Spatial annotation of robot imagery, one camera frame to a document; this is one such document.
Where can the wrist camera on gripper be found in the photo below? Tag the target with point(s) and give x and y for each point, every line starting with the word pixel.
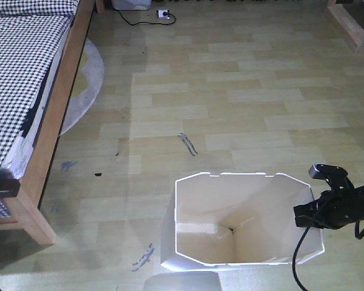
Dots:
pixel 335 176

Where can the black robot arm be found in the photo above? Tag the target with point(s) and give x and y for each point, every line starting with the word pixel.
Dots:
pixel 357 198

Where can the white plastic trash bin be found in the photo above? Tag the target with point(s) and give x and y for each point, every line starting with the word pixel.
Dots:
pixel 236 220

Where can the wooden bed frame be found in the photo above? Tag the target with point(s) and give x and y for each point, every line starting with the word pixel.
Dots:
pixel 22 196

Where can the black white checkered bedsheet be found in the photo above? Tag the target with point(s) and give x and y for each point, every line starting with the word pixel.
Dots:
pixel 30 35

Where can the grey robot base top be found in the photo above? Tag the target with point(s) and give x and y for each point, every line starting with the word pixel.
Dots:
pixel 184 281

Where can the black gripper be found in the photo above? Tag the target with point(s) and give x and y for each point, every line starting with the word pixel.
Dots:
pixel 330 211

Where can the white storage box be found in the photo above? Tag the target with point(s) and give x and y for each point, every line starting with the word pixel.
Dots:
pixel 143 5

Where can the wooden furniture leg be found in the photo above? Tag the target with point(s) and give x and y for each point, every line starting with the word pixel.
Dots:
pixel 348 17

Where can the round grey rug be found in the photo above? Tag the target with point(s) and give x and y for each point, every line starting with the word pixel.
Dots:
pixel 86 87

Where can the white power strip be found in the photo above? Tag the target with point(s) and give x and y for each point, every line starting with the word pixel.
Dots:
pixel 163 14

